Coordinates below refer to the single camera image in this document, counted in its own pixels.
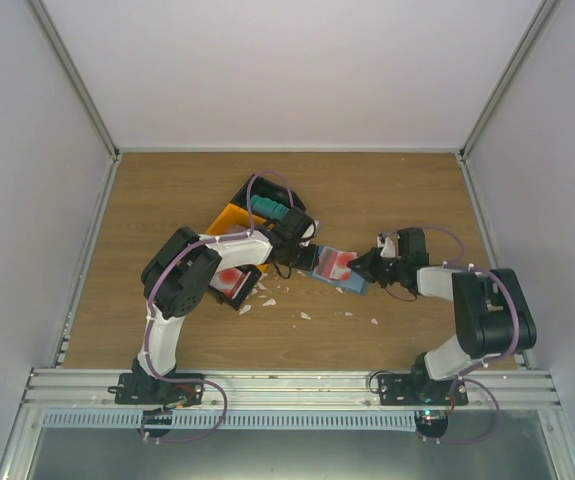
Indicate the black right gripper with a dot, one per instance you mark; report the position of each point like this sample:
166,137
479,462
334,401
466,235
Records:
369,258

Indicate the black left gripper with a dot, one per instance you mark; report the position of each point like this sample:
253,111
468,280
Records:
310,265

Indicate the blue leather card holder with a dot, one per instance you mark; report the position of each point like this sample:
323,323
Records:
355,284

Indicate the red circle chip card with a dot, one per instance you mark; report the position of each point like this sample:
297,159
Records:
333,264

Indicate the black three-compartment card tray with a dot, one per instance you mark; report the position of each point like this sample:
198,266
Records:
263,224

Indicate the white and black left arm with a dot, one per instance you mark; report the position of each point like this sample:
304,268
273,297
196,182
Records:
177,278

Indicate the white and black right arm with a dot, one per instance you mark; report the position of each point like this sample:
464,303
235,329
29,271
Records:
492,317

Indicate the red and white card stack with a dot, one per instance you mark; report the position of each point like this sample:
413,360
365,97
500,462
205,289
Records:
229,281

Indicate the orange middle tray bin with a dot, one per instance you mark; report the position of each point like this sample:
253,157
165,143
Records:
234,220

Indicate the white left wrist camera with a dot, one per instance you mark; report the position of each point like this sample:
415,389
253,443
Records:
311,231

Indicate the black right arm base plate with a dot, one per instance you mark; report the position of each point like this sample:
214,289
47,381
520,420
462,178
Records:
398,389

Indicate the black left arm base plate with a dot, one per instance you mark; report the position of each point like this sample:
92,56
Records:
142,389

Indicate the grey slotted cable duct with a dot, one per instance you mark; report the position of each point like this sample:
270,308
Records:
247,420

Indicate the aluminium front frame rail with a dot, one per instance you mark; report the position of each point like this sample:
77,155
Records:
282,390

